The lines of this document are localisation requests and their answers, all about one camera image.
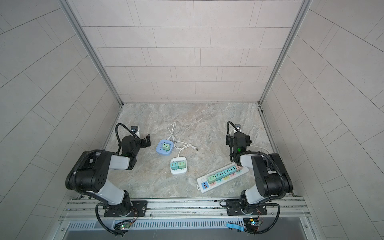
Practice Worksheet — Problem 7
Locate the blue connector tag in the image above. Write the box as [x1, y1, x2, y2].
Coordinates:
[226, 223, 245, 232]

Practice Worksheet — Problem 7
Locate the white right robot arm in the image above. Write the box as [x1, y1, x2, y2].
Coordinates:
[226, 121, 293, 235]

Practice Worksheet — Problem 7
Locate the right circuit board with wires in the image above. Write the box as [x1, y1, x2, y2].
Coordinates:
[243, 218, 263, 233]

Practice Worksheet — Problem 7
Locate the dark teal plug adapter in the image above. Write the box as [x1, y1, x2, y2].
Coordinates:
[215, 172, 223, 181]

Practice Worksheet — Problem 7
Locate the blue square power socket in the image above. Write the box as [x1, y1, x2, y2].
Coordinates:
[156, 139, 174, 156]

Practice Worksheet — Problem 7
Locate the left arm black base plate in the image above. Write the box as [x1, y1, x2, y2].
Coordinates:
[103, 200, 148, 218]

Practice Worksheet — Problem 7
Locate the metal corner wall profile right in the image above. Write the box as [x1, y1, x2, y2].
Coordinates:
[258, 0, 312, 107]

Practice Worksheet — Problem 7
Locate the white cable of blue socket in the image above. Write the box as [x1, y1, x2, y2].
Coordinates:
[167, 121, 177, 142]

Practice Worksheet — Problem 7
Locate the metal corner wall profile left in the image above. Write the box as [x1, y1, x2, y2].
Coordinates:
[58, 0, 124, 107]

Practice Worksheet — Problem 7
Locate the white multicolour power strip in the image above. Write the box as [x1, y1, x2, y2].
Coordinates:
[196, 163, 249, 194]

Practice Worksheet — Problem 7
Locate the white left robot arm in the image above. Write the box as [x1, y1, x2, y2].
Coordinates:
[65, 126, 151, 237]

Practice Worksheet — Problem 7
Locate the white square power socket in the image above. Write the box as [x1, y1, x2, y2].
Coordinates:
[170, 157, 188, 175]

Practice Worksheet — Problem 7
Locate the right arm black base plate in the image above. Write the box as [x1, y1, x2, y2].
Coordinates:
[223, 199, 268, 216]

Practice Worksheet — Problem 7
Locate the light teal plug adapter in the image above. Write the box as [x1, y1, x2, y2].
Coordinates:
[222, 169, 231, 178]

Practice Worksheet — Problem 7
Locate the circuit board with wires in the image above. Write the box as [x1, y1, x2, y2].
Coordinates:
[114, 221, 132, 231]
[243, 218, 263, 233]

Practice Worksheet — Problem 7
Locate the left circuit board with wires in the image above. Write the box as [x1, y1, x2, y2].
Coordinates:
[114, 221, 132, 231]

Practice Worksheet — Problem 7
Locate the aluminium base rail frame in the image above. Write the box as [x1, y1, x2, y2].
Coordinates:
[50, 196, 321, 240]

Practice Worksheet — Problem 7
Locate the metal corner wall profile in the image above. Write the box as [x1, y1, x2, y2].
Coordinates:
[258, 0, 312, 107]
[58, 0, 124, 107]

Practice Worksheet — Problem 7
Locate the green plug adapter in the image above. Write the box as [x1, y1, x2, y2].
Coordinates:
[163, 143, 171, 151]

